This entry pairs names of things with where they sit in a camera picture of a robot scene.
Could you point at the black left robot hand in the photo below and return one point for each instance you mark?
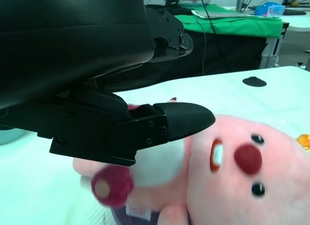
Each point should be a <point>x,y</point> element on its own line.
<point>72,53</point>

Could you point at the pink plush doll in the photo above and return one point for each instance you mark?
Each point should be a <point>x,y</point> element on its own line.
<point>242,191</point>

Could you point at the white paper sheets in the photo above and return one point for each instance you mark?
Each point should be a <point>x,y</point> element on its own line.
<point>218,13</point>

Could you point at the green cloth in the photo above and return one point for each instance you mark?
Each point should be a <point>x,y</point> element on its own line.
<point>242,25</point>

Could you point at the black table grommet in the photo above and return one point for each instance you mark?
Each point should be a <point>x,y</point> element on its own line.
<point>254,82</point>

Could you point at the blue plastic bag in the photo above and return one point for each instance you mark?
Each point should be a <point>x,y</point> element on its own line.
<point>266,8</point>

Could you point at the orange white bun toy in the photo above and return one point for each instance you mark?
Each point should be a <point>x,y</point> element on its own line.
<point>304,141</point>

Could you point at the aluminium frame post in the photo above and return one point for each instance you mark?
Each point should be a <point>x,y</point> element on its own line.
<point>272,48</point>

